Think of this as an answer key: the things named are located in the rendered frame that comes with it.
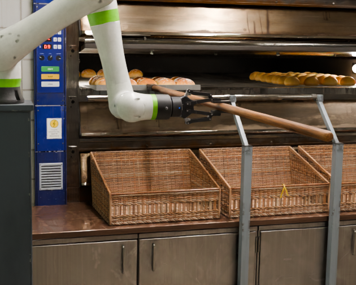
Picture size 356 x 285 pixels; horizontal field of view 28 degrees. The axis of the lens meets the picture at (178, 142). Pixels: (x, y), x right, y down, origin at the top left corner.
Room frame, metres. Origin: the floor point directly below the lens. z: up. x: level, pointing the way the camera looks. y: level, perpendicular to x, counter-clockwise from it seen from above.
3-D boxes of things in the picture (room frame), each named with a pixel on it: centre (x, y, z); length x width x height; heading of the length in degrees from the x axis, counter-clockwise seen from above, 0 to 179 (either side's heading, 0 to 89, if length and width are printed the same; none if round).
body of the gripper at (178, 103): (2.60, -0.01, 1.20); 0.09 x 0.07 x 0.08; 108
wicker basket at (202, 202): (3.49, 0.12, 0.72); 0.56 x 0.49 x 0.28; 108
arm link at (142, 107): (2.55, 0.16, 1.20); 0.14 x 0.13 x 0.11; 108
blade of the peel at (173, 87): (3.77, 0.21, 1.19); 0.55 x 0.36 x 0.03; 108
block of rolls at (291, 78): (4.51, -0.77, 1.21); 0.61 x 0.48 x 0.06; 17
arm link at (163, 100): (2.58, 0.06, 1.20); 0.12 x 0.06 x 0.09; 18
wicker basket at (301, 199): (3.67, -0.45, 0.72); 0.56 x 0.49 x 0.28; 108
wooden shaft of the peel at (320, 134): (2.71, -0.14, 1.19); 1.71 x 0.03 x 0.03; 18
